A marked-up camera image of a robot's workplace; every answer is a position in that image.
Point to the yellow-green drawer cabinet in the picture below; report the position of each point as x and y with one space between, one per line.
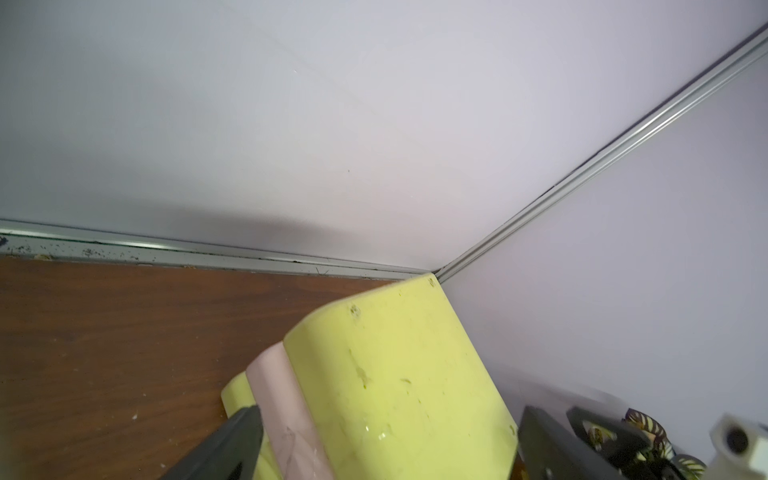
385 384

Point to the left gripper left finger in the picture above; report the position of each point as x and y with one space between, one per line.
229 453

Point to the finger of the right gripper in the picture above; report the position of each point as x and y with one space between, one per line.
615 441

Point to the artificial potted plant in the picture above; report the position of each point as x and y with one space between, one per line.
660 461

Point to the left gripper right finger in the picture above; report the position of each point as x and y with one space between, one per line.
550 452

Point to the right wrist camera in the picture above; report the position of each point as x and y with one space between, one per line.
741 450

